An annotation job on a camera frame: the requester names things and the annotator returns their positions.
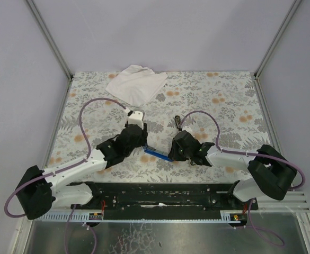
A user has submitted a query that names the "white slotted cable duct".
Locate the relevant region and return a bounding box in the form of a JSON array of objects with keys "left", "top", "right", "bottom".
[{"left": 36, "top": 210, "right": 246, "bottom": 226}]

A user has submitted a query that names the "blue stapler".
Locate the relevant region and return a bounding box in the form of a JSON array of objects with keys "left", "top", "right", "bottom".
[{"left": 143, "top": 146, "right": 173, "bottom": 162}]

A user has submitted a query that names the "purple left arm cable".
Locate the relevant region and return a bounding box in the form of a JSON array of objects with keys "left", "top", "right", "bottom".
[{"left": 4, "top": 97, "right": 130, "bottom": 219}]

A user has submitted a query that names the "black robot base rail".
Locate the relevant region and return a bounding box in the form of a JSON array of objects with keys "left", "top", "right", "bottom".
[{"left": 75, "top": 182, "right": 258, "bottom": 219}]

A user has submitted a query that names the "aluminium frame post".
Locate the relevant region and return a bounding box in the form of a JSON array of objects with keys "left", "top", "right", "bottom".
[
  {"left": 25, "top": 0, "right": 73, "bottom": 80},
  {"left": 254, "top": 0, "right": 304, "bottom": 79}
]

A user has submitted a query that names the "left aluminium frame post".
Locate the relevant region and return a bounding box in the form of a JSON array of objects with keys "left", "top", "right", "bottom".
[{"left": 25, "top": 0, "right": 73, "bottom": 80}]

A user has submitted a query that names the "white folded cloth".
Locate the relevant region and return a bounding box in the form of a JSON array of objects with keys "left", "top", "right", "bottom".
[{"left": 105, "top": 65, "right": 167, "bottom": 107}]

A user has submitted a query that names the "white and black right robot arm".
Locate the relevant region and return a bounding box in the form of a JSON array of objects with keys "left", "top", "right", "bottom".
[{"left": 169, "top": 131, "right": 297, "bottom": 202}]

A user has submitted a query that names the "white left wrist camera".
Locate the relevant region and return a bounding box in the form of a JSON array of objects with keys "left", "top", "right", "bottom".
[{"left": 125, "top": 108, "right": 145, "bottom": 130}]

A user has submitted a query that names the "right aluminium frame post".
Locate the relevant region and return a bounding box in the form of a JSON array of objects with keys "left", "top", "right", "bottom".
[{"left": 254, "top": 0, "right": 304, "bottom": 79}]

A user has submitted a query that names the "beige stapler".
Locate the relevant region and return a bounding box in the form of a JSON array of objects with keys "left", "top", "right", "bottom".
[{"left": 174, "top": 115, "right": 182, "bottom": 131}]

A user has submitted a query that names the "floral patterned table mat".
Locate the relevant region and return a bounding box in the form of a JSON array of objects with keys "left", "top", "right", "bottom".
[{"left": 48, "top": 71, "right": 270, "bottom": 183}]

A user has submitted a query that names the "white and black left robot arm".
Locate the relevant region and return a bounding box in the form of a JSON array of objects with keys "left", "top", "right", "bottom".
[{"left": 15, "top": 123, "right": 148, "bottom": 220}]

